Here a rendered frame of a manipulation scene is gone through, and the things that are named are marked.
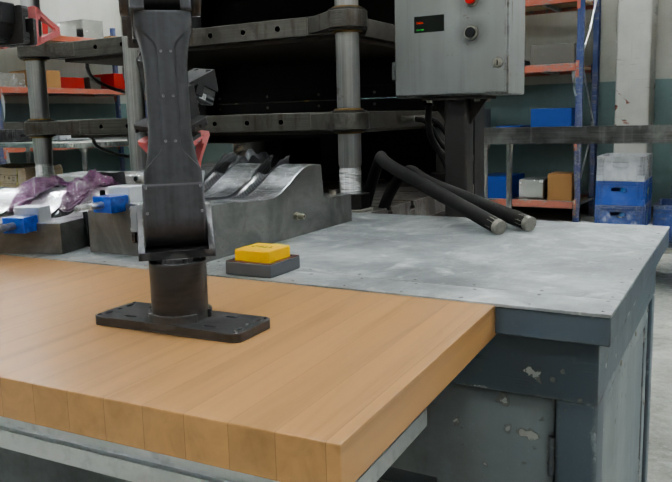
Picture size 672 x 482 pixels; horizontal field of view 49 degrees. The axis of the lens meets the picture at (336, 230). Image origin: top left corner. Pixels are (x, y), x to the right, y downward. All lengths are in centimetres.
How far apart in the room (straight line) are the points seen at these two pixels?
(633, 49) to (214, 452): 695
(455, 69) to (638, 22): 557
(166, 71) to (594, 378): 61
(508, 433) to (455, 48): 112
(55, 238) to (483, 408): 78
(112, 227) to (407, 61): 94
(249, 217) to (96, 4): 956
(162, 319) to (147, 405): 20
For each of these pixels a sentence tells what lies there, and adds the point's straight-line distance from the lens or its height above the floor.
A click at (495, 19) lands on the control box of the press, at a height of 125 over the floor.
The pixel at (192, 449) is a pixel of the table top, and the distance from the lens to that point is 61.
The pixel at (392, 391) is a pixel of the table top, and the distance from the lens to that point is 62.
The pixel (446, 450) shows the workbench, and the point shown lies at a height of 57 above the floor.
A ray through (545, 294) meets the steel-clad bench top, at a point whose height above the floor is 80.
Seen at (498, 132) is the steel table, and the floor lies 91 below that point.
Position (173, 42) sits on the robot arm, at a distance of 85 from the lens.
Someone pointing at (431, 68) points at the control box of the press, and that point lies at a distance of 191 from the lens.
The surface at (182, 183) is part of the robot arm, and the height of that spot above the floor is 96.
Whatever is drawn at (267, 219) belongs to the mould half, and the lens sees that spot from 132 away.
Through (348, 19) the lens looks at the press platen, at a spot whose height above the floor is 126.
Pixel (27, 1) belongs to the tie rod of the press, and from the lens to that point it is 265.
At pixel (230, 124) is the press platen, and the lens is 215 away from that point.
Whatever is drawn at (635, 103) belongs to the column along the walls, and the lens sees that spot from 735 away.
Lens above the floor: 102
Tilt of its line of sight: 9 degrees down
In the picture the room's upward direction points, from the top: 2 degrees counter-clockwise
